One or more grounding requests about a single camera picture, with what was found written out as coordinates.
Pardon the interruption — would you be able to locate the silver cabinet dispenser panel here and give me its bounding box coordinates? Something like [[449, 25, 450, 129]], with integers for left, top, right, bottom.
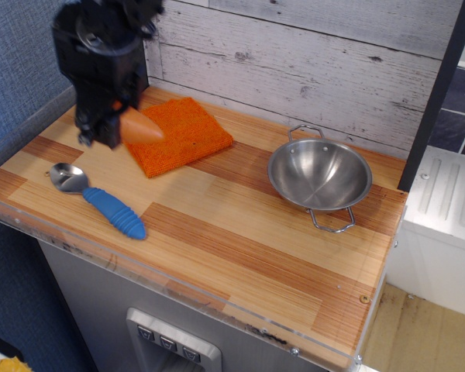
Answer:
[[126, 308, 222, 371]]

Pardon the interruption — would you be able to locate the black right frame post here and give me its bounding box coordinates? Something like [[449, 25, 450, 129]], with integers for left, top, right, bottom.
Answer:
[[398, 1, 465, 192]]

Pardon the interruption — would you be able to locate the black vertical corner post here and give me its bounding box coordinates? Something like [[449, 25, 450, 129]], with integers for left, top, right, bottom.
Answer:
[[136, 40, 149, 100]]

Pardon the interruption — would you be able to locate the yellow object bottom left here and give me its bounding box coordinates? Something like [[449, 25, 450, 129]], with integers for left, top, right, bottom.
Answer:
[[0, 357, 33, 372]]

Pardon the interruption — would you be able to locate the clear acrylic table edge guard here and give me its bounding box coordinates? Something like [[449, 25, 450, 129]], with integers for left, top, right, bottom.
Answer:
[[0, 187, 406, 371]]

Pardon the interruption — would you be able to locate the white grooved side counter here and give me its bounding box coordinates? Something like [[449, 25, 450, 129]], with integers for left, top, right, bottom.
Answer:
[[386, 146, 465, 315]]

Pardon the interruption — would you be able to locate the blue handled metal spoon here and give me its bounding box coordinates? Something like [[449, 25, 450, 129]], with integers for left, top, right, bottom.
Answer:
[[49, 163, 146, 240]]

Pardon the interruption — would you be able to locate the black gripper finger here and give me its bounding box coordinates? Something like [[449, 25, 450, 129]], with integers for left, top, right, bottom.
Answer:
[[95, 101, 131, 150], [74, 101, 105, 146]]

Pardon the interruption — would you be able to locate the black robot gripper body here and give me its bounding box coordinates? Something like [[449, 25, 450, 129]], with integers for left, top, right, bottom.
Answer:
[[52, 1, 164, 116]]

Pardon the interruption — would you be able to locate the orange folded cloth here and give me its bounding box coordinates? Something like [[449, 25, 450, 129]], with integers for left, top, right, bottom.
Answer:
[[126, 97, 233, 177]]

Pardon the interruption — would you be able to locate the orange plastic toy carrot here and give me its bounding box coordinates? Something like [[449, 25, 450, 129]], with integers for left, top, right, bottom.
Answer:
[[112, 102, 164, 144]]

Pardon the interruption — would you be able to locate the stainless steel two-handled bowl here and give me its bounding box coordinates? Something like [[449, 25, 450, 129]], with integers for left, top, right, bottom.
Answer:
[[267, 125, 373, 233]]

